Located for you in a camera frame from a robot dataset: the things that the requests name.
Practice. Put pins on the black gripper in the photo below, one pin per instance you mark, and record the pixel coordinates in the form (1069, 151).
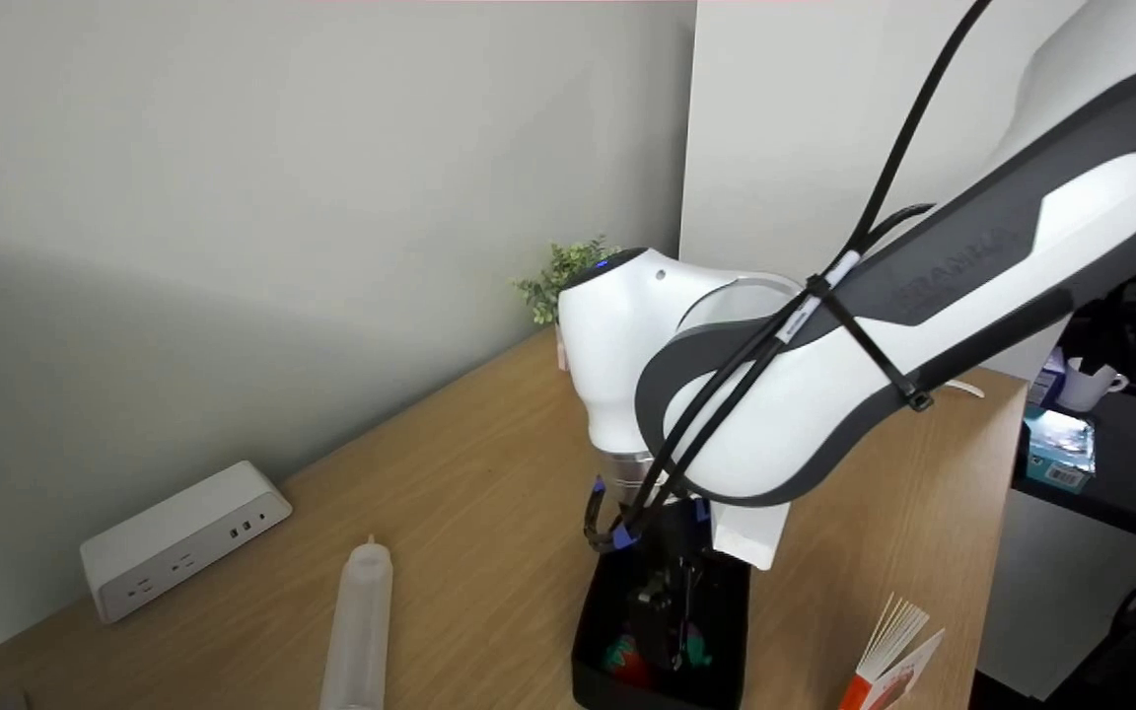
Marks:
(672, 570)

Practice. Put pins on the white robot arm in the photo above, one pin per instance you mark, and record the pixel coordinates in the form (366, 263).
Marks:
(732, 405)

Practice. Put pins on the black plastic box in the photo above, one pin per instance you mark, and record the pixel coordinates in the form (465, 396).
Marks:
(721, 616)

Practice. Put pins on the red plastic strawberry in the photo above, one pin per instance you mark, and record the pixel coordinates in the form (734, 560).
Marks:
(634, 672)

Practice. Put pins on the white power strip box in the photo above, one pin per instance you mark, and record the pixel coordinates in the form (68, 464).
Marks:
(162, 547)

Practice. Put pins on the green plant in pink pot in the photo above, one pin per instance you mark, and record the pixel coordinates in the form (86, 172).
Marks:
(563, 271)

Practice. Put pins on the translucent white bottle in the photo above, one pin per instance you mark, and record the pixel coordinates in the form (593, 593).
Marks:
(359, 634)

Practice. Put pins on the white mug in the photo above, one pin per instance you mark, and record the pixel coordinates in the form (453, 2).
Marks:
(1087, 389)

